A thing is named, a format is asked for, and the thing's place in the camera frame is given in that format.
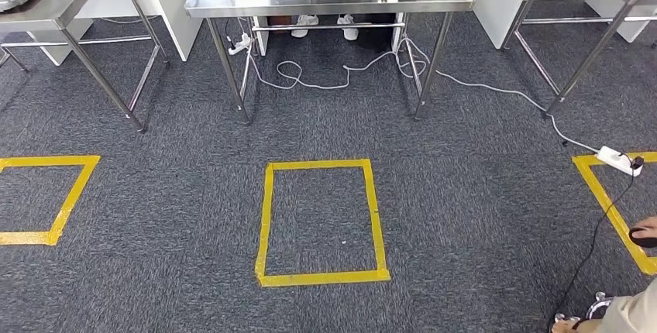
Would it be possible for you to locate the person's hand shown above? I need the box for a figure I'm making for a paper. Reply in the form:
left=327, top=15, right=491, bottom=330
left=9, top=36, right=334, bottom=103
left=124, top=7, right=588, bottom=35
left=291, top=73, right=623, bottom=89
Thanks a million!
left=628, top=216, right=657, bottom=242

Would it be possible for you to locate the handheld controller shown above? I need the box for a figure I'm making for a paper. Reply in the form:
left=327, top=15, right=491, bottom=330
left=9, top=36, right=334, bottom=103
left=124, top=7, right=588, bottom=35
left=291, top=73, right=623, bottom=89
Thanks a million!
left=630, top=228, right=657, bottom=249

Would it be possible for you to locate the yellow floor tape square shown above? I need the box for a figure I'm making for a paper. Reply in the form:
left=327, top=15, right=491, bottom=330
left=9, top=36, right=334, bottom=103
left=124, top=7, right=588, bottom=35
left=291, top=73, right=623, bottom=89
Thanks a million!
left=572, top=152, right=657, bottom=276
left=255, top=158, right=392, bottom=289

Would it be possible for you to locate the white power strip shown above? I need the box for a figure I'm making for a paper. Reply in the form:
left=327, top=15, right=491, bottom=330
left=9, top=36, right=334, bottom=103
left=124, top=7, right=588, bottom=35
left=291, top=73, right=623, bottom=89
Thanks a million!
left=595, top=146, right=645, bottom=178
left=227, top=33, right=253, bottom=57

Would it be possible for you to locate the person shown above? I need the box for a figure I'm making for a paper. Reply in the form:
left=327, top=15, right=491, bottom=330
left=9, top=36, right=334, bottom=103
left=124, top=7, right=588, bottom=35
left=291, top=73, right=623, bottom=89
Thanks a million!
left=267, top=12, right=399, bottom=52
left=549, top=216, right=657, bottom=333

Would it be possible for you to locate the chrome stool base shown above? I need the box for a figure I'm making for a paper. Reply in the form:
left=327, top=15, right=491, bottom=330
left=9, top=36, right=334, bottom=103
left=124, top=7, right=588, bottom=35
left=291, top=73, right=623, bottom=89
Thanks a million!
left=554, top=292, right=614, bottom=324

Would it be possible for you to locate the white partition panel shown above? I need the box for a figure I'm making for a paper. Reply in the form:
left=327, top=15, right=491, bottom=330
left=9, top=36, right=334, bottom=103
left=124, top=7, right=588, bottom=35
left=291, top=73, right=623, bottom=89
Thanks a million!
left=472, top=0, right=657, bottom=50
left=26, top=0, right=204, bottom=67

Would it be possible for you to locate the black floor cable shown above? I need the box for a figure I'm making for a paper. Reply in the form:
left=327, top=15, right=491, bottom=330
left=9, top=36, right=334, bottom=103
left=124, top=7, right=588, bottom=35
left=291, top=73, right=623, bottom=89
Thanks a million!
left=552, top=156, right=645, bottom=321

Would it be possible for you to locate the white floor cable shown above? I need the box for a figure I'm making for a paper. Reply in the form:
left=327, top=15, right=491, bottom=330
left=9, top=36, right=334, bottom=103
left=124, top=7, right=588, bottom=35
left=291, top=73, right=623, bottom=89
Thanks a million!
left=246, top=35, right=601, bottom=155

